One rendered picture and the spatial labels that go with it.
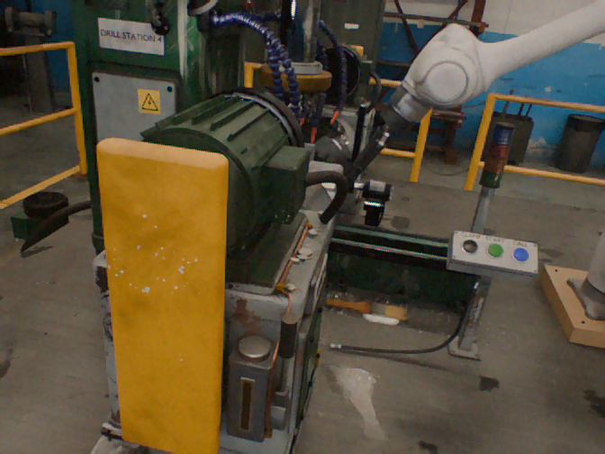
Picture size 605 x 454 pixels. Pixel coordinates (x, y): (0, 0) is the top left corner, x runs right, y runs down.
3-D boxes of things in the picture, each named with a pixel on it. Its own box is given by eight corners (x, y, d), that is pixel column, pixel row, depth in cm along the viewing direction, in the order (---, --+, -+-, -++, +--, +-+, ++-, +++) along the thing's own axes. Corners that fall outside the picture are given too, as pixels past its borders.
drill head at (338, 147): (265, 204, 148) (270, 123, 138) (293, 166, 185) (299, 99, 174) (345, 217, 145) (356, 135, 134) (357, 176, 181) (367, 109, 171)
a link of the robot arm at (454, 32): (401, 74, 113) (400, 81, 101) (447, 14, 106) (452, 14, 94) (437, 102, 114) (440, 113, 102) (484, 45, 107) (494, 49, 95)
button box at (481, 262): (445, 269, 102) (451, 258, 98) (447, 240, 106) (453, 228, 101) (529, 284, 100) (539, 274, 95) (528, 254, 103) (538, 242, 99)
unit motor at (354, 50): (297, 164, 177) (309, 42, 159) (313, 142, 207) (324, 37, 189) (367, 175, 174) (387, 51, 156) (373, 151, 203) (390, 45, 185)
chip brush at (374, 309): (325, 308, 121) (325, 305, 120) (327, 297, 125) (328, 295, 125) (408, 322, 119) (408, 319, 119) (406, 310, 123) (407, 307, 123)
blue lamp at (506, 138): (492, 142, 142) (495, 127, 140) (489, 138, 147) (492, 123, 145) (512, 146, 141) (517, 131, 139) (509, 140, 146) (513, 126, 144)
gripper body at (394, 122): (390, 99, 114) (365, 130, 119) (389, 105, 107) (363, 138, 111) (415, 118, 115) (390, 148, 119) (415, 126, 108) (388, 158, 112)
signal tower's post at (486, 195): (459, 253, 156) (493, 125, 139) (457, 242, 163) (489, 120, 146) (485, 257, 155) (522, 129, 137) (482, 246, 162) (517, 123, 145)
